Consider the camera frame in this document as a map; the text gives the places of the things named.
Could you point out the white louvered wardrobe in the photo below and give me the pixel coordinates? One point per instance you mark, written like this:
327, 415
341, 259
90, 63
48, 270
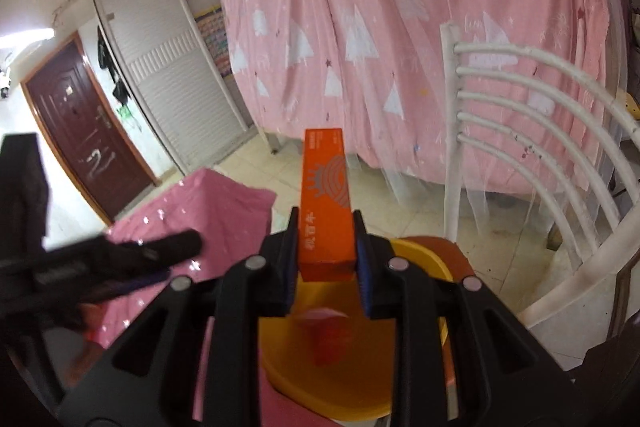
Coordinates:
174, 79

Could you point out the pink tree-pattern bed curtain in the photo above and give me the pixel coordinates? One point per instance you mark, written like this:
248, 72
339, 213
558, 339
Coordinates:
374, 69

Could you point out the pink star-print tablecloth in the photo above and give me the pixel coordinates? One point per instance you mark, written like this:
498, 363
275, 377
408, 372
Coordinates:
232, 219

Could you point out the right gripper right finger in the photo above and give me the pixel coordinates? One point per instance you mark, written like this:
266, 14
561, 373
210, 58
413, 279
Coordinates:
378, 284

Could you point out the orange rectangular cardboard box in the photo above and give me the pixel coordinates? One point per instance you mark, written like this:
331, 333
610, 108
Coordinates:
325, 228

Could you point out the black hanging bag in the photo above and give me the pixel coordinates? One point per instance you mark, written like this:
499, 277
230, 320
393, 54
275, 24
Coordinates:
106, 62

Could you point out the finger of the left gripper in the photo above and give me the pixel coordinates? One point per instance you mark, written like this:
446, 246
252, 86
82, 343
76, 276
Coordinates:
160, 253

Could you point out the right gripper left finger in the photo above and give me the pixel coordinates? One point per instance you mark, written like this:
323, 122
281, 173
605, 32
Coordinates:
278, 285

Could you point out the yellow plastic trash bin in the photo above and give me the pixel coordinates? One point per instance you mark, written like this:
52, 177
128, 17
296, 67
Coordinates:
326, 355

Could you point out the dark red entrance door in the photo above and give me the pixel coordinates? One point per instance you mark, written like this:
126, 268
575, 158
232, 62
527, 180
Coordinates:
86, 137

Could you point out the colourful wall chart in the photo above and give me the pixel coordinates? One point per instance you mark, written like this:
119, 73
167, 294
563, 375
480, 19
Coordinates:
213, 31

